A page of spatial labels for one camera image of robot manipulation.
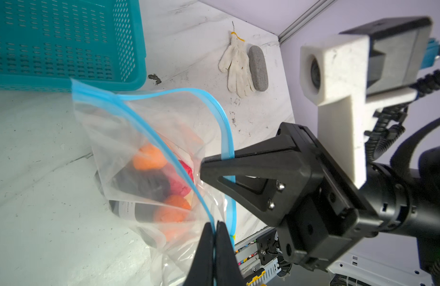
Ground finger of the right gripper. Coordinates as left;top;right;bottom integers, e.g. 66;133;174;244
200;123;324;227

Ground red orange toy fruit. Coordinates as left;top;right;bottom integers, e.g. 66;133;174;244
153;195;191;241

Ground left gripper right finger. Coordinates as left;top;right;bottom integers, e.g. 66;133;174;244
215;221;246;286

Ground clear zip bag blue zipper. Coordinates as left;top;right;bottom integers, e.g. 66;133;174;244
72;81;237;286

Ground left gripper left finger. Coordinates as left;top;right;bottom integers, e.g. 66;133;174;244
183;223;215;286

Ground pink toy fruit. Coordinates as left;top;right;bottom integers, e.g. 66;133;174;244
163;163;191;197

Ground teal plastic basket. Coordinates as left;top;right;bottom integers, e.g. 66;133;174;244
0;0;147;92

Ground yellow handled pliers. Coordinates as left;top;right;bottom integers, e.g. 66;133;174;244
245;270;277;286

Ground grey oval stone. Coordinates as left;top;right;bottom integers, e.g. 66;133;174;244
247;45;269;92

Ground black toy eggplant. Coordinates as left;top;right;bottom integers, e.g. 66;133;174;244
109;200;158;223

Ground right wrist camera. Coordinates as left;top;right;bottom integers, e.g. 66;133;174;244
300;16;440;188

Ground white work glove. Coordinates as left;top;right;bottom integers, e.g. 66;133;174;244
218;30;256;98

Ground black toy avocado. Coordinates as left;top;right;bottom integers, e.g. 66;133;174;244
112;165;171;202

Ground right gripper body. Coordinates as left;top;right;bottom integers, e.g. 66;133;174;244
277;146;440;272

